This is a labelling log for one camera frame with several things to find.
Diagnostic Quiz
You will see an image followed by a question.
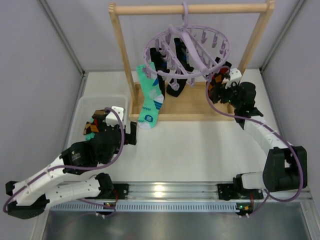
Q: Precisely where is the black sock with label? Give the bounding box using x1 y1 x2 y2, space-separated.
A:
165 37 195 98

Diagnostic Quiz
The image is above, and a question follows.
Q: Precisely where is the lilac round clip hanger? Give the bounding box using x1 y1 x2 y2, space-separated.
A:
143 2 231 90

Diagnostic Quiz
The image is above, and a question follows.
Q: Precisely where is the black blue sock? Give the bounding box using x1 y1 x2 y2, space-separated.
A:
149 47 168 97

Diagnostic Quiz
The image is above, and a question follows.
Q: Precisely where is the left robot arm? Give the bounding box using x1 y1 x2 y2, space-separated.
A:
3 122 137 220

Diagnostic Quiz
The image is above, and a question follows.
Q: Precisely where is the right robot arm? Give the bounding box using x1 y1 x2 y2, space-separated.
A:
210 82 308 193

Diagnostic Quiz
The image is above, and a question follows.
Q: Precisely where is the teal sock in basket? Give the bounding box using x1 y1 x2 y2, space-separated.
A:
83 131 96 141

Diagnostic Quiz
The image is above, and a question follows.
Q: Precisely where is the brown sock in basket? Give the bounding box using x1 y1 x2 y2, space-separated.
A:
92 109 108 119

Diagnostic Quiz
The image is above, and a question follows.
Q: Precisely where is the white plastic basket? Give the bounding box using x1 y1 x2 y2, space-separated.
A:
67 94 129 148

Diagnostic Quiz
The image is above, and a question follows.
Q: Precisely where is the teal white sock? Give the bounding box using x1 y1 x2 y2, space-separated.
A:
136 65 165 130

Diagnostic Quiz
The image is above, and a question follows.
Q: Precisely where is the wooden hanging rack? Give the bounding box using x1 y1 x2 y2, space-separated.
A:
108 0 276 121

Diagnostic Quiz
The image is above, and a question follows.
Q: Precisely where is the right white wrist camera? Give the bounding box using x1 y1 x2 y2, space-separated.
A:
225 68 242 89

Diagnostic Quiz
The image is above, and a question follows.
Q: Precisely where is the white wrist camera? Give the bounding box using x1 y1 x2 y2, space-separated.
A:
104 106 125 126
225 68 242 89

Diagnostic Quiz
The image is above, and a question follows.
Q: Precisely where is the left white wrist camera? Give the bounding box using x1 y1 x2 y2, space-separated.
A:
104 106 125 126

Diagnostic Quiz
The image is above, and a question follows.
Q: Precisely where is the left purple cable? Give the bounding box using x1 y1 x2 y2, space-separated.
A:
2 106 126 218

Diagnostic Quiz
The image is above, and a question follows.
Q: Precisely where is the purple cable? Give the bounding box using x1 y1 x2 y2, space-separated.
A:
2 106 126 218
205 74 305 218

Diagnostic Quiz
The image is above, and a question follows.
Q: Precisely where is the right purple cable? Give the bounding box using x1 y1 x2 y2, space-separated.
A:
205 74 305 218

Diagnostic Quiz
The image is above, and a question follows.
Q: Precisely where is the aluminium mounting rail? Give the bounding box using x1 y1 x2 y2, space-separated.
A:
39 181 313 201

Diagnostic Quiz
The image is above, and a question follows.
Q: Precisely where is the slotted cable duct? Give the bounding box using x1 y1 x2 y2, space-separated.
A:
51 201 251 213

